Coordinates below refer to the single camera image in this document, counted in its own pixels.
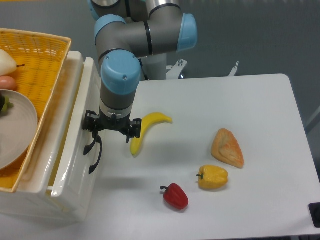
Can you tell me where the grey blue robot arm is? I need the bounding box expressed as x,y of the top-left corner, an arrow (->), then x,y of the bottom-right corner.
82,0 -> 198,143

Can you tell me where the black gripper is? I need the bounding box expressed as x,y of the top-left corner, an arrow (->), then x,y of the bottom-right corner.
82,108 -> 142,144

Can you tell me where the yellow banana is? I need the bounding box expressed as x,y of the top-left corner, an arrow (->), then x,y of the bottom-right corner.
130,112 -> 173,156

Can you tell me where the pink sausage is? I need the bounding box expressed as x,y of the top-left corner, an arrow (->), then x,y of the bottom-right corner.
0,76 -> 17,91

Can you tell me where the dark purple eggplant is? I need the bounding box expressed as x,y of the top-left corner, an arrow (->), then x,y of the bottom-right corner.
0,92 -> 15,116

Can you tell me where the grey ceramic plate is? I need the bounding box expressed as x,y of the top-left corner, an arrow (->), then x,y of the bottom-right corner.
0,90 -> 38,169

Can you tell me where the white drawer cabinet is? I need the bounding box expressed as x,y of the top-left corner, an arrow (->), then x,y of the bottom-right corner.
0,51 -> 86,221

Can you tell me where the black device at edge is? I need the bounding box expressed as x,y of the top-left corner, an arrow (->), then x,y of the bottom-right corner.
308,202 -> 320,229

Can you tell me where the yellow woven basket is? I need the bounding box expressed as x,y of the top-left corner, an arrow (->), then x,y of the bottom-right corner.
0,28 -> 72,193

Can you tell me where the yellow bell pepper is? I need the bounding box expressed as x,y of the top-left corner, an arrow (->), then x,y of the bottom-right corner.
196,165 -> 229,190

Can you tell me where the white drawer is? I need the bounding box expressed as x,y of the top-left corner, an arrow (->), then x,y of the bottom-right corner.
44,56 -> 104,223
83,135 -> 103,219

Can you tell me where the red bell pepper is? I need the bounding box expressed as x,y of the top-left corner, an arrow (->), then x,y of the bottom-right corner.
160,183 -> 189,210

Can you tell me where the golden pastry turnover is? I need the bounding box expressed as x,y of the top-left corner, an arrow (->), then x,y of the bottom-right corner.
211,128 -> 245,169

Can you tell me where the white pear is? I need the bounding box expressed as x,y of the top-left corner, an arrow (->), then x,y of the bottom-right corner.
0,49 -> 25,76

